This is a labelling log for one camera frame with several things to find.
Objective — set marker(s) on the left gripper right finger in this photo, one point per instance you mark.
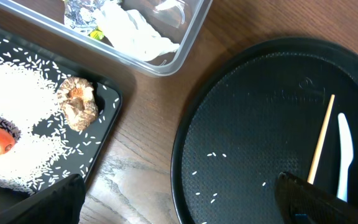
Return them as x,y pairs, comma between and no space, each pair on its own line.
300,202

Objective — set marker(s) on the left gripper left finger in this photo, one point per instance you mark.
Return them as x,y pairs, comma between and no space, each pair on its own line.
60,203

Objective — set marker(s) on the wooden chopstick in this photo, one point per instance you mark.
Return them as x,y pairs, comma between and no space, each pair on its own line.
320,143

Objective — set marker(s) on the white plastic knife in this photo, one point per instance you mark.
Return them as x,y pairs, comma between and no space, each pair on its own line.
347,155

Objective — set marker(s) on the brown patterned cookie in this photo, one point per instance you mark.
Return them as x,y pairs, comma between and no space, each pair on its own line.
76,99

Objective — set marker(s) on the white tissue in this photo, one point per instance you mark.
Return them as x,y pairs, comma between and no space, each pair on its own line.
131,34

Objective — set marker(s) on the yellow foil snack wrapper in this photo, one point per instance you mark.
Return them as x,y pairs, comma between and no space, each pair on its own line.
78,16

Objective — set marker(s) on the round black serving tray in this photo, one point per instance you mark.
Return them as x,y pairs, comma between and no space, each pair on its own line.
261,114

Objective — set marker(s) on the pile of white rice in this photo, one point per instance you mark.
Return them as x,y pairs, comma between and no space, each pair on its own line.
30,112

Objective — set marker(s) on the black rectangular tray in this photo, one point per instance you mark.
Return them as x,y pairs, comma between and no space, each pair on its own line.
108,100

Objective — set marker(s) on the clear plastic bin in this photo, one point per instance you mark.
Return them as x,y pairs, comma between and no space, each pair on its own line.
178,20

